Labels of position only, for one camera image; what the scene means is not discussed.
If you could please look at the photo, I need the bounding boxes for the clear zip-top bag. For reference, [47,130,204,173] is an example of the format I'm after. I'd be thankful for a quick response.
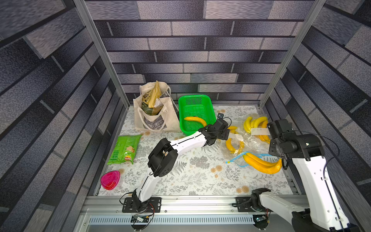
[243,114,271,140]
[223,126,281,174]

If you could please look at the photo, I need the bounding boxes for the yellow banana bunch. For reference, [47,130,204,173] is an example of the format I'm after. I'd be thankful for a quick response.
[226,126,245,155]
[243,116,271,144]

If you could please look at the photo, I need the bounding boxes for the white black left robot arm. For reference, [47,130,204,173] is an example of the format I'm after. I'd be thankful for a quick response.
[132,113,230,208]

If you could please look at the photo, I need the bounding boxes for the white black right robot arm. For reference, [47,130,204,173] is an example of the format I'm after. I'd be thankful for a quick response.
[250,130,360,232]

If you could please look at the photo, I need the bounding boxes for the beige canvas tote bag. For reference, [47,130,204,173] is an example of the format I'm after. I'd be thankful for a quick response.
[133,94,181,132]

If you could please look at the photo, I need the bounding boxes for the green chips bag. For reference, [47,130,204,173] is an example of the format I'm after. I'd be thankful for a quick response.
[107,134,142,165]

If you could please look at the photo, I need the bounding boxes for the green plastic basket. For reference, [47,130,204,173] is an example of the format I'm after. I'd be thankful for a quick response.
[178,95,216,136]

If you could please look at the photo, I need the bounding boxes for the snack packets in tote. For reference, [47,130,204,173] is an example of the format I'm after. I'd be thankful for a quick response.
[140,81,171,116]

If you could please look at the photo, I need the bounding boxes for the right circuit board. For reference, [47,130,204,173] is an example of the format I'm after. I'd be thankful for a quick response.
[253,215,269,231]

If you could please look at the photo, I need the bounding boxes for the circuit board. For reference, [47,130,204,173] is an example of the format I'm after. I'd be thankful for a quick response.
[253,215,269,231]
[130,214,154,232]

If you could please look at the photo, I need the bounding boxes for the left circuit board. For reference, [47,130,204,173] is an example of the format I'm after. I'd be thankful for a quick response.
[130,214,154,232]

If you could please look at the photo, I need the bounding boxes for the pink plastic container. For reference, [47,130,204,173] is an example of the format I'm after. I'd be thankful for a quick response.
[100,171,121,190]

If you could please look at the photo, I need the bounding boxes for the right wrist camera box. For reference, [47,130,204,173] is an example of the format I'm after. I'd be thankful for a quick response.
[267,119,293,139]

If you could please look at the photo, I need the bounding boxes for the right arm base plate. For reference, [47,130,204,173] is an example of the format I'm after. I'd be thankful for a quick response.
[232,197,257,212]

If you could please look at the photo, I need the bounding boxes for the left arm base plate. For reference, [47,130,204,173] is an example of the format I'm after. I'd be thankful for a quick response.
[122,197,162,213]

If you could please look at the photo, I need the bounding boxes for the aluminium frame post right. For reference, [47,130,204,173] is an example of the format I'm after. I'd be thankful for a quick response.
[259,0,326,110]

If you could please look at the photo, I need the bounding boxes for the aluminium frame post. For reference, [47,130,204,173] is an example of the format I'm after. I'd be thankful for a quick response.
[73,0,130,110]
[259,0,326,110]

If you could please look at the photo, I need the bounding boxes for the aluminium front rail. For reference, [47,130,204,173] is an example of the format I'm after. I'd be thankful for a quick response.
[73,195,290,232]

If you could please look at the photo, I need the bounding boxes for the aluminium frame post left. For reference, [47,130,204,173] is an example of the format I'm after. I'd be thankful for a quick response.
[73,0,130,110]

